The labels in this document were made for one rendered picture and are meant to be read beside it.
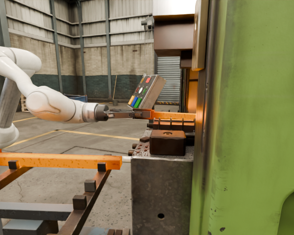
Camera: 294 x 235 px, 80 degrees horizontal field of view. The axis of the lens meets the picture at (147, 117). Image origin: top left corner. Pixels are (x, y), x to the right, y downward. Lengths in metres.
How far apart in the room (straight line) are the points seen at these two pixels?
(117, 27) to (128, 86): 3.04
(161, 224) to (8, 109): 1.17
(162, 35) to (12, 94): 1.03
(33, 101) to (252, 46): 0.62
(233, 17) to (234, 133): 0.16
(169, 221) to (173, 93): 8.18
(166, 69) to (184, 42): 8.13
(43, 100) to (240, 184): 0.60
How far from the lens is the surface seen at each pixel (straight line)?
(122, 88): 9.65
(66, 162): 0.47
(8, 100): 1.42
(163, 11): 0.66
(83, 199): 0.32
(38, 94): 0.68
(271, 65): 0.30
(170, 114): 0.75
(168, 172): 0.60
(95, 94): 10.54
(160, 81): 1.18
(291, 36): 0.31
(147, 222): 0.72
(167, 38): 0.69
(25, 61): 1.27
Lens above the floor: 1.16
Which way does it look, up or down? 12 degrees down
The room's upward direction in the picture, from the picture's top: straight up
